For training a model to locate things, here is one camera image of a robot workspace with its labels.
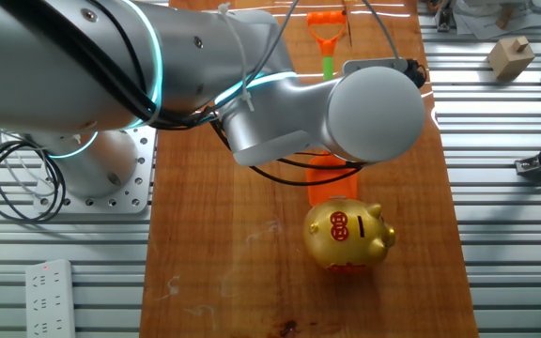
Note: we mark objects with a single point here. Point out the orange green toy shovel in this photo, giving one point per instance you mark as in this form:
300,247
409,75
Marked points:
331,188

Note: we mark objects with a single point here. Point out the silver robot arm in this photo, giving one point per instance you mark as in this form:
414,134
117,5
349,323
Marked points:
378,112

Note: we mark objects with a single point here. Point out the wooden board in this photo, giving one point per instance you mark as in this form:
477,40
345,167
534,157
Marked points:
228,235

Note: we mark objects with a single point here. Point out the golden piggy bank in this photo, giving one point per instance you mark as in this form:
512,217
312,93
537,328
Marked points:
345,244

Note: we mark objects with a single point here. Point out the white power strip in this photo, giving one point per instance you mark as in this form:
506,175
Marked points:
50,300

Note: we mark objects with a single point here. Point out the white paper sheets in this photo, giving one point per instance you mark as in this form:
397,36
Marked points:
486,23

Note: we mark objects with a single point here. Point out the wooden block with knob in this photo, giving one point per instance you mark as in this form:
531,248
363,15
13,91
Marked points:
510,58

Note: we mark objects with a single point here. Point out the small wooden stick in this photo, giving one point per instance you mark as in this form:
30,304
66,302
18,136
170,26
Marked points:
504,16

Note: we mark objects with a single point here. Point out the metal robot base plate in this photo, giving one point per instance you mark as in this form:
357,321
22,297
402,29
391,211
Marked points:
134,192

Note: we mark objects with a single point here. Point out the wrist camera with silver bracket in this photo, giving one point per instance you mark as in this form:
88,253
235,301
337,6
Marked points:
374,64

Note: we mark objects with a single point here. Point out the silver camera on stand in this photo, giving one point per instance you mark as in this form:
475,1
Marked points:
444,19

